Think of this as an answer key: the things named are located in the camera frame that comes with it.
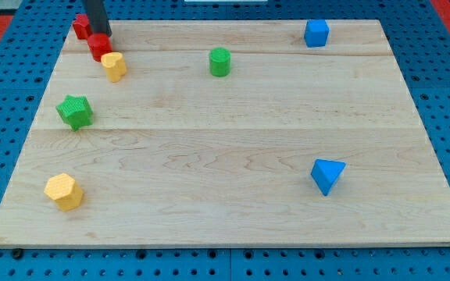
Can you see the red cylinder block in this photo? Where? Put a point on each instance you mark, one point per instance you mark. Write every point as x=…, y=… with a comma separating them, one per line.
x=99, y=45

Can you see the blue cube block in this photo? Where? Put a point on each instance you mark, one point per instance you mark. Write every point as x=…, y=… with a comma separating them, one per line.
x=316, y=33

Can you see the red star block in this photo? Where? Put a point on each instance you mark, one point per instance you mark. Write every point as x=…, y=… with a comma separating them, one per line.
x=82, y=27

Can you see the green star block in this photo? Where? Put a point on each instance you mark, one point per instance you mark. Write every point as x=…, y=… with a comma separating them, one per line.
x=75, y=111

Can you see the blue triangle block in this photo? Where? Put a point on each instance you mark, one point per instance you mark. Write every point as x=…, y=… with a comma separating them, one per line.
x=326, y=173

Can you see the dark grey robot pusher rod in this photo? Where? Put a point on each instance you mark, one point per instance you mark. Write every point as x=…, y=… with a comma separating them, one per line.
x=97, y=15

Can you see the green cylinder block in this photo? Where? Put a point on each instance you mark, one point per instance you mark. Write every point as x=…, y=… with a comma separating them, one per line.
x=219, y=62

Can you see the yellow hexagon block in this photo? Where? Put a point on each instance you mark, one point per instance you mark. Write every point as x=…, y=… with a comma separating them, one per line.
x=64, y=190

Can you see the yellow heart block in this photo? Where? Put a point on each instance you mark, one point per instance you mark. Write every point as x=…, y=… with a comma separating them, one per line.
x=114, y=66

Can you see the wooden board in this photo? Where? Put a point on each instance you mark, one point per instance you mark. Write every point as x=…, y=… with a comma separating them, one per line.
x=178, y=158

